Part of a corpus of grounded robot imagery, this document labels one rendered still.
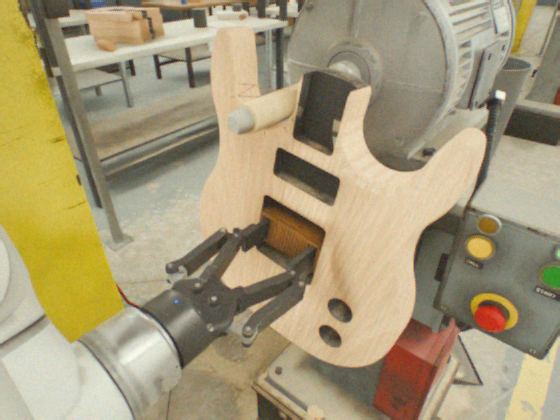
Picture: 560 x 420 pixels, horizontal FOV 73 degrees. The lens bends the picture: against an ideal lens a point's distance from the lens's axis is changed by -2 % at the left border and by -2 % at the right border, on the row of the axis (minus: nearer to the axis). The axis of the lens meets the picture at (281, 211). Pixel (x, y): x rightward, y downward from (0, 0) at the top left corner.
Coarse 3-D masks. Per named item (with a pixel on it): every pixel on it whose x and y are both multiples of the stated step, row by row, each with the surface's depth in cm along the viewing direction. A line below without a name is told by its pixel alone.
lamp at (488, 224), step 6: (480, 216) 49; (486, 216) 48; (492, 216) 48; (480, 222) 49; (486, 222) 48; (492, 222) 48; (498, 222) 47; (480, 228) 49; (486, 228) 48; (492, 228) 48; (498, 228) 48; (486, 234) 49; (492, 234) 49
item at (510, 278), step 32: (480, 192) 52; (512, 192) 52; (512, 224) 47; (544, 224) 46; (448, 256) 55; (512, 256) 48; (544, 256) 46; (448, 288) 57; (480, 288) 53; (512, 288) 50; (544, 288) 48; (512, 320) 52; (544, 320) 50; (544, 352) 52
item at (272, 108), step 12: (264, 96) 40; (276, 96) 41; (288, 96) 42; (252, 108) 38; (264, 108) 39; (276, 108) 40; (288, 108) 42; (264, 120) 39; (276, 120) 41; (252, 132) 39
